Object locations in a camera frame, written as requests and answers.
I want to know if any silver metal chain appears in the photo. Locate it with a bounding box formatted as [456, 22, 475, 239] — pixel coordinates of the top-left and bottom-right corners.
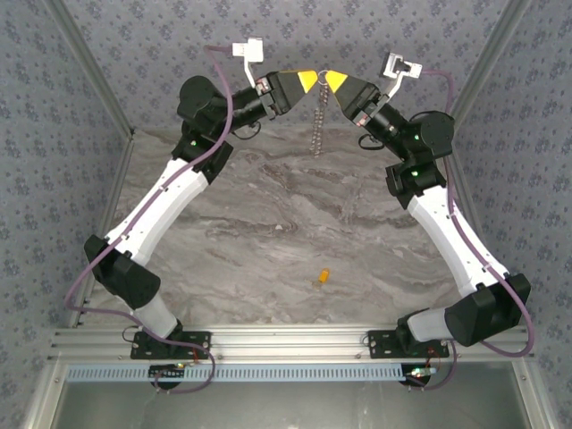
[307, 83, 335, 158]

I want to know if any small black controller board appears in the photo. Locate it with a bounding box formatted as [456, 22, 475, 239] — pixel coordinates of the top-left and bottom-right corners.
[148, 364, 187, 381]
[404, 366, 437, 385]

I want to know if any aluminium frame post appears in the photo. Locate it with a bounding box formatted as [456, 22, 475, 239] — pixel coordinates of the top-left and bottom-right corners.
[44, 0, 136, 140]
[440, 0, 534, 135]

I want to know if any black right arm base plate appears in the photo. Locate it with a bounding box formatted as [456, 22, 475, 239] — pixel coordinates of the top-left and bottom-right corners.
[367, 329, 450, 360]

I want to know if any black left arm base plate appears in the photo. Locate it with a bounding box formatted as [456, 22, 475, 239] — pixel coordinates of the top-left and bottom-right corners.
[130, 329, 212, 361]

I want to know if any aluminium mounting rail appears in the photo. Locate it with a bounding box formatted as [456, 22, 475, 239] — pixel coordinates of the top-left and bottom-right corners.
[47, 324, 535, 362]

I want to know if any slotted grey cable duct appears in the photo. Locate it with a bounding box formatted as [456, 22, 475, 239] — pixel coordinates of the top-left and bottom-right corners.
[66, 362, 415, 383]

